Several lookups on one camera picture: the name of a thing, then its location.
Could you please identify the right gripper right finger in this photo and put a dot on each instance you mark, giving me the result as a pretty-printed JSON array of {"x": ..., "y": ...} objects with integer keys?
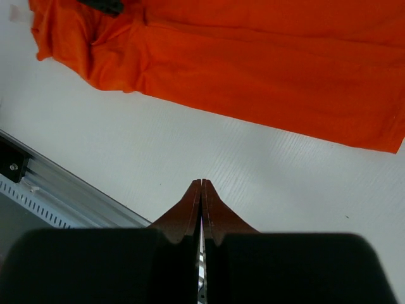
[{"x": 218, "y": 219}]

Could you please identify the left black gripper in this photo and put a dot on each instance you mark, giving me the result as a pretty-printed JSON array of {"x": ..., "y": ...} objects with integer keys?
[{"x": 108, "y": 7}]

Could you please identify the aluminium mounting rail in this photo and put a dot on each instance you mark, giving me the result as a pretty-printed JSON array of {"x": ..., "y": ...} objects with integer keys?
[{"x": 82, "y": 202}]

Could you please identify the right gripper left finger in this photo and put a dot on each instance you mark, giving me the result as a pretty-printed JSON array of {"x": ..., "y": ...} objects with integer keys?
[{"x": 183, "y": 219}]

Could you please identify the slotted white cable duct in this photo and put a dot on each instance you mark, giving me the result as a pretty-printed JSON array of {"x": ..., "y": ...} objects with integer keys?
[{"x": 36, "y": 205}]

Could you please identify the orange t-shirt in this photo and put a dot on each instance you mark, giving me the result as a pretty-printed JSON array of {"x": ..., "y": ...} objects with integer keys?
[{"x": 332, "y": 70}]

